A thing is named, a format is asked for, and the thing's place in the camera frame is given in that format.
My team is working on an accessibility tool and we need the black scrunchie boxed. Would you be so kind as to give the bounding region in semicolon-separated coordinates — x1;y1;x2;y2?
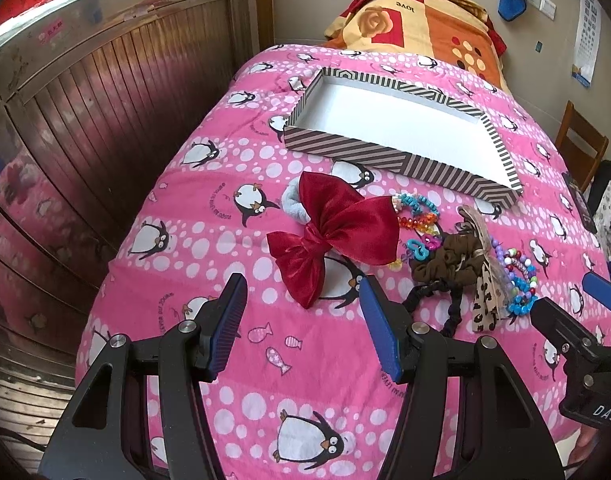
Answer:
403;280;464;338

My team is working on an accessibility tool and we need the purple bead bracelet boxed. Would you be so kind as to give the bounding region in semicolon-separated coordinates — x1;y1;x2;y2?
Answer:
490;235;517;291

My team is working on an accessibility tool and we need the leopard ribbon hair bow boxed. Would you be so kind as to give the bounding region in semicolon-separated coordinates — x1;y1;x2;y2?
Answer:
457;205;511;333

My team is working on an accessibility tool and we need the brown scrunchie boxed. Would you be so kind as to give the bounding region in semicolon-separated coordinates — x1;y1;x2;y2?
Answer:
412;234;483;287

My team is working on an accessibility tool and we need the red velvet bow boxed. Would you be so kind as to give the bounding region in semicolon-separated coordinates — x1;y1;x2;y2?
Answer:
266;172;400;309

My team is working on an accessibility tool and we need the multicolour pastel bead bracelet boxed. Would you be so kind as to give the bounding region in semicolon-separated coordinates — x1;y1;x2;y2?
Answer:
501;246;540;291

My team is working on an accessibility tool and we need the orange rainbow bead bracelet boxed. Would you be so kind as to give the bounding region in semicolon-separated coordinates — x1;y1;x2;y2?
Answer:
390;211;445;269

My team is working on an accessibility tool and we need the teal green woven bracelet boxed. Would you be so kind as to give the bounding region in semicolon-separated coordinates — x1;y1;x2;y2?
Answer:
392;192;441;219

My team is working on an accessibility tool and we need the light blue fluffy scrunchie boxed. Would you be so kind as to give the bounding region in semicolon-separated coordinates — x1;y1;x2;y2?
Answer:
281;178;311;226

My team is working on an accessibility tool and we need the black smartphone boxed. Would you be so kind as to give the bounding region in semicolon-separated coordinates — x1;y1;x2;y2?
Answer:
563;172;597;234

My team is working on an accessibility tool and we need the black white patterned bag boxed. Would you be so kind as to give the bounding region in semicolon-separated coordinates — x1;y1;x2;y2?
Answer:
587;159;611;261

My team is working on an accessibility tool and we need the wooden chair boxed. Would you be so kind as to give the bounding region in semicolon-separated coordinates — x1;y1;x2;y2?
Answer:
555;101;609;191

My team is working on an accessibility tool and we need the pink penguin blanket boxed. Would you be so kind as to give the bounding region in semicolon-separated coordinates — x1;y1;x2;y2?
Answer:
75;44;611;479

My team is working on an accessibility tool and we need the striped cardboard box tray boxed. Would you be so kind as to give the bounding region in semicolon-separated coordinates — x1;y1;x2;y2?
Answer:
282;67;522;208

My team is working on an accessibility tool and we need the wooden panelled door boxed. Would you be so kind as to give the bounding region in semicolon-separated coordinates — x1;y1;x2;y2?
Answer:
0;0;251;304

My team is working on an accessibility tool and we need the orange floral folded quilt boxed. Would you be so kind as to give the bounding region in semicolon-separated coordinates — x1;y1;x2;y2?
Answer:
324;0;509;92

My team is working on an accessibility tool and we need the wall calendar poster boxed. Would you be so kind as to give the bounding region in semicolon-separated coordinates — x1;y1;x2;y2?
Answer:
571;0;603;89

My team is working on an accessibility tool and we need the white wall switch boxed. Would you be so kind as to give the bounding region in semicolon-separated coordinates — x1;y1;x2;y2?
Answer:
528;0;556;21

